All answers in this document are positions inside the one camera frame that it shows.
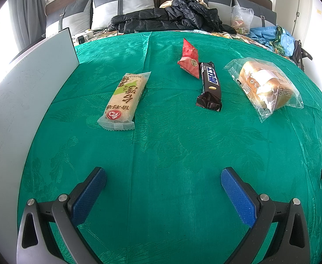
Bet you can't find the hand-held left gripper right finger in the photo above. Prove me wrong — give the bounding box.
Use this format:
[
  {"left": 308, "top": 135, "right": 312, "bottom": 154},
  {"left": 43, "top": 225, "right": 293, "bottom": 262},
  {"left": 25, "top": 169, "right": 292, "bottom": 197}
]
[{"left": 220, "top": 167, "right": 311, "bottom": 264}]

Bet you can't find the red snack packet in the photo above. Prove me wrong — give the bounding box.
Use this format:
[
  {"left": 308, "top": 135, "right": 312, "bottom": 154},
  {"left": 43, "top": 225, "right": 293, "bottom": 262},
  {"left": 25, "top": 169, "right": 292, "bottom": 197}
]
[{"left": 177, "top": 38, "right": 200, "bottom": 80}]

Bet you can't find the blue cloth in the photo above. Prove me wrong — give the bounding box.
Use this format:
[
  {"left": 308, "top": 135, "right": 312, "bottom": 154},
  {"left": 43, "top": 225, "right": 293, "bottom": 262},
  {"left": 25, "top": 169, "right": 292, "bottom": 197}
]
[{"left": 249, "top": 26, "right": 295, "bottom": 57}]

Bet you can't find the dark chocolate bar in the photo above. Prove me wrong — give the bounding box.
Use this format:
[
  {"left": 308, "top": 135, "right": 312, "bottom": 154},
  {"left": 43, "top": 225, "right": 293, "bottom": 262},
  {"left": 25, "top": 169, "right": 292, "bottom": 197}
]
[{"left": 196, "top": 61, "right": 223, "bottom": 112}]

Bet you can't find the clear plastic bag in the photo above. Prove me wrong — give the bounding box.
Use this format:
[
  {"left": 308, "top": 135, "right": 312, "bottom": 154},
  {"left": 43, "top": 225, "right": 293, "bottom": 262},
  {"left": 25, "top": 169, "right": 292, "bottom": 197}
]
[{"left": 231, "top": 5, "right": 254, "bottom": 35}]

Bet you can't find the black bag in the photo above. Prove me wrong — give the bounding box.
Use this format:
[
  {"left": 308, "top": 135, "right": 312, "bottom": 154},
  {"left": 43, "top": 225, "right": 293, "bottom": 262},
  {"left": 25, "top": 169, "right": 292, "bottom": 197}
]
[{"left": 291, "top": 40, "right": 313, "bottom": 70}]

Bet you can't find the grey curtain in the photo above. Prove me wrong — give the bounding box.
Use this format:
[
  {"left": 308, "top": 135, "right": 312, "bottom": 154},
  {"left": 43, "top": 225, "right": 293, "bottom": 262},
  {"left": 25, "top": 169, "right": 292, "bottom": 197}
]
[{"left": 8, "top": 0, "right": 50, "bottom": 53}]

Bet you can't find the white board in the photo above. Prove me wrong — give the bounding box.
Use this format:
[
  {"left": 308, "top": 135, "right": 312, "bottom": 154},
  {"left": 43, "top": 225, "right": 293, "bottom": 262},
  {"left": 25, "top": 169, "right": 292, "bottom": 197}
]
[{"left": 0, "top": 27, "right": 79, "bottom": 253}]

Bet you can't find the white power adapter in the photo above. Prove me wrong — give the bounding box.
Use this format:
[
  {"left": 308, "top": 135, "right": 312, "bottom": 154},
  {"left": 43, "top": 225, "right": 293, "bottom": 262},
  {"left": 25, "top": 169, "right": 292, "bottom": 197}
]
[{"left": 72, "top": 29, "right": 95, "bottom": 44}]

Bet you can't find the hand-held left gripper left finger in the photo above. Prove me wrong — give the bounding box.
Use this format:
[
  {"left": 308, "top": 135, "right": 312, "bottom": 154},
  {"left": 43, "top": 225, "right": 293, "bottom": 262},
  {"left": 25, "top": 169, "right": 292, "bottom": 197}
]
[{"left": 16, "top": 167, "right": 108, "bottom": 264}]

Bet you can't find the cream green rice cracker packet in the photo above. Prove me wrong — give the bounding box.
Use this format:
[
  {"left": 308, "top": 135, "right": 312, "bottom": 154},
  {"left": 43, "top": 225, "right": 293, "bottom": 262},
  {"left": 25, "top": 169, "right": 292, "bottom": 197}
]
[{"left": 97, "top": 71, "right": 152, "bottom": 131}]

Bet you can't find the clear bread packet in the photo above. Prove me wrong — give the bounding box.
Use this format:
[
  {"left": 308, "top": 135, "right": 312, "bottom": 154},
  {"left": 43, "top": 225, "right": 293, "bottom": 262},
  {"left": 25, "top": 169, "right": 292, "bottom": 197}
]
[{"left": 225, "top": 58, "right": 304, "bottom": 124}]

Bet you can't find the black puffer jacket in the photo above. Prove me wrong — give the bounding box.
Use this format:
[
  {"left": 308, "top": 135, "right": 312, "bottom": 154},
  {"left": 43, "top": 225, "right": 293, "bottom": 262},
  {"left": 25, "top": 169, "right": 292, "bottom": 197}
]
[{"left": 108, "top": 0, "right": 237, "bottom": 34}]

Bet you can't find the patterned bedsheet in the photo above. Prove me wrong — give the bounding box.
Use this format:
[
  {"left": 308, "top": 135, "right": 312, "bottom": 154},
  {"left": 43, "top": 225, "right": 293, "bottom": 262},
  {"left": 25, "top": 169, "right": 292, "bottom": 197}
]
[{"left": 89, "top": 29, "right": 274, "bottom": 50}]

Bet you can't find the green patterned cloth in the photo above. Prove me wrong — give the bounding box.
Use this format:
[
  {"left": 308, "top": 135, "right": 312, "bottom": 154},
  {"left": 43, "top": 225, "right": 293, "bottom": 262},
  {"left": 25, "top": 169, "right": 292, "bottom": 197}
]
[{"left": 17, "top": 31, "right": 322, "bottom": 264}]

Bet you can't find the green patterned scarf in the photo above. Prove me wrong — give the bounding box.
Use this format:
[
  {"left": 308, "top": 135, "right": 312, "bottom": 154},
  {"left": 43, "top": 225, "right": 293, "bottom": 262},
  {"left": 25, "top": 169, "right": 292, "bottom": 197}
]
[{"left": 269, "top": 25, "right": 288, "bottom": 54}]

